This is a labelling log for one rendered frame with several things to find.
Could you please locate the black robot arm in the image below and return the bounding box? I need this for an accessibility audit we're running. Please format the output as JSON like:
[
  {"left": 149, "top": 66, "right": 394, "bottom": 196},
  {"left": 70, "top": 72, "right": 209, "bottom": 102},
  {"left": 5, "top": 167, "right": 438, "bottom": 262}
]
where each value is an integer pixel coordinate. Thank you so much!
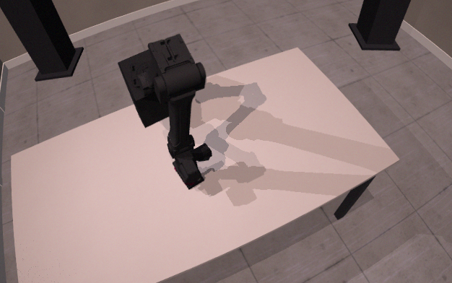
[{"left": 131, "top": 34, "right": 212, "bottom": 183}]

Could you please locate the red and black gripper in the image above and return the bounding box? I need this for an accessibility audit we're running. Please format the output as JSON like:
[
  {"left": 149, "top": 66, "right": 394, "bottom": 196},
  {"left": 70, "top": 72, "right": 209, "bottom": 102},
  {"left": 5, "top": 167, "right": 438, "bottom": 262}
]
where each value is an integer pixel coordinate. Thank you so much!
[{"left": 173, "top": 161, "right": 195, "bottom": 186}]

